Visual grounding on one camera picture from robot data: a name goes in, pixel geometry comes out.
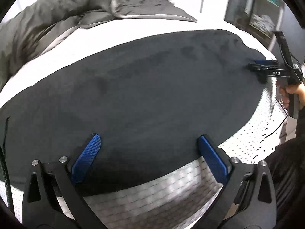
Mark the grey duvet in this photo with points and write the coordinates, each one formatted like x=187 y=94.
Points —
x=59 y=12

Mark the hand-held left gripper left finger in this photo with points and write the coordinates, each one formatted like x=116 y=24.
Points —
x=87 y=157

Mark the dark open wardrobe shelf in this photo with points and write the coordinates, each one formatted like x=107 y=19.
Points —
x=243 y=12

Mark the person's right hand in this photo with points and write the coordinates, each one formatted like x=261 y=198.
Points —
x=301 y=93

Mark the person's dark clothing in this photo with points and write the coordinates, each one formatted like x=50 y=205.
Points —
x=288 y=171

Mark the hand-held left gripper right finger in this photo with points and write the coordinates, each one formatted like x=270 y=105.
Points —
x=213 y=158

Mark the black pants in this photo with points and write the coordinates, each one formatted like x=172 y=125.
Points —
x=143 y=88

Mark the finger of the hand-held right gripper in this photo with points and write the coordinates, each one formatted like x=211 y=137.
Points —
x=262 y=61
x=257 y=68

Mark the pale folded clothes pile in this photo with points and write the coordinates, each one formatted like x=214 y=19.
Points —
x=262 y=22

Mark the white honeycomb pattern mattress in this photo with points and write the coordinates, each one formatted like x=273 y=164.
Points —
x=143 y=207

